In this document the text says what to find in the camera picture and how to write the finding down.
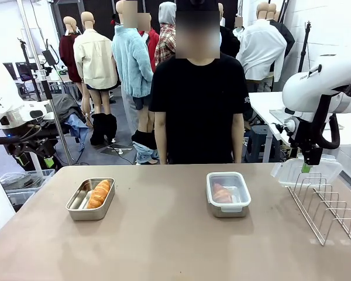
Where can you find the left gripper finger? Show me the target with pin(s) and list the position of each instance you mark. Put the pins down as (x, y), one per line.
(23, 160)
(49, 161)

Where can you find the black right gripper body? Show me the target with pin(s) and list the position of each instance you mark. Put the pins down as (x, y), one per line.
(310, 146)

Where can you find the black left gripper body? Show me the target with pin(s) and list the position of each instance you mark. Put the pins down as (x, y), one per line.
(32, 145)

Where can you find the clear plastic container lid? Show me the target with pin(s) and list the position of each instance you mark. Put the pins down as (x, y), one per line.
(242, 183)
(292, 174)

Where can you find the rectangular steel container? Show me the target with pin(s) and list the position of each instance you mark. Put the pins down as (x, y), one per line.
(229, 214)
(76, 212)

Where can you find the golden croissant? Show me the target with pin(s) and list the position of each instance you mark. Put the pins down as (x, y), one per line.
(99, 193)
(222, 193)

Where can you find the person's right forearm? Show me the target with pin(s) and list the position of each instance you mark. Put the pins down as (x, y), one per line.
(161, 137)

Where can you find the person's left forearm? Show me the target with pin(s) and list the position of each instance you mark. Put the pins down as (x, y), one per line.
(237, 137)

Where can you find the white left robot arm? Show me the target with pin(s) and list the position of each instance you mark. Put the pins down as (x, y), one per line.
(3, 93)

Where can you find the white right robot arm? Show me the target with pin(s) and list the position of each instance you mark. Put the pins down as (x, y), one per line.
(310, 87)

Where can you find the clear plastic storage bins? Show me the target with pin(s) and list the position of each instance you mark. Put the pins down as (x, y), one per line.
(32, 178)

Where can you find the slanted metal pole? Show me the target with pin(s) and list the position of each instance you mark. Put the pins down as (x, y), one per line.
(54, 117)

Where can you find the pile of grey blue clothes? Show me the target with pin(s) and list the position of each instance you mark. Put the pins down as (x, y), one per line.
(67, 108)

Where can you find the dark plastic stool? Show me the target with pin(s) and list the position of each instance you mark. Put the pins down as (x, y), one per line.
(258, 143)

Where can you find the white rectangular table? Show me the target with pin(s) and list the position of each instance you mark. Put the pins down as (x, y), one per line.
(266, 102)

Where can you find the black light stand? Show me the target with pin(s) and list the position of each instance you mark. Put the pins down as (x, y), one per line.
(29, 76)

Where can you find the small dark monitor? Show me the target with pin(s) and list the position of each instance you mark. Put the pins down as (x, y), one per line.
(24, 71)
(10, 70)

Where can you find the black box on stand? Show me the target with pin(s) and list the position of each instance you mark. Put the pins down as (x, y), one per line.
(48, 57)

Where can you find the mannequin in dark red sweater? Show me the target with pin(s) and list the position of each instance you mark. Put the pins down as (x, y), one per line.
(67, 55)

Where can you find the mannequin in cream shirt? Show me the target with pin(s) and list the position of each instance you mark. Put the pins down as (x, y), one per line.
(95, 61)

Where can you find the mannequin in white shirt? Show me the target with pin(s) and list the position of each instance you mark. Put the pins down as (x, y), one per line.
(260, 49)

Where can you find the mannequin in black jacket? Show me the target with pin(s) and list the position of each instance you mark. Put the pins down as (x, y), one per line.
(286, 38)

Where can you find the person in black T-shirt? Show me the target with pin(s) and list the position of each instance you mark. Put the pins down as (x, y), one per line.
(199, 105)

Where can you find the mannequin in light blue jacket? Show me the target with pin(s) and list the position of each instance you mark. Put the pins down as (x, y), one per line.
(133, 61)

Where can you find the mannequin in black clothes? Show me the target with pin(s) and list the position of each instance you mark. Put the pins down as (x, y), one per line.
(229, 41)

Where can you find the person in red jacket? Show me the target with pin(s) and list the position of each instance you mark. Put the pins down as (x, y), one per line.
(152, 44)

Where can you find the mannequin in plaid hoodie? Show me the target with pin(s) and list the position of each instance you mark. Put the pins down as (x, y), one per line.
(165, 44)

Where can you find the white round wrist camera mount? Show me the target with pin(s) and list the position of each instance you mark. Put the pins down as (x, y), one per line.
(290, 126)

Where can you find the black camera tripod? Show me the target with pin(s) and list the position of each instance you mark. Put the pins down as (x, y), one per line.
(303, 55)

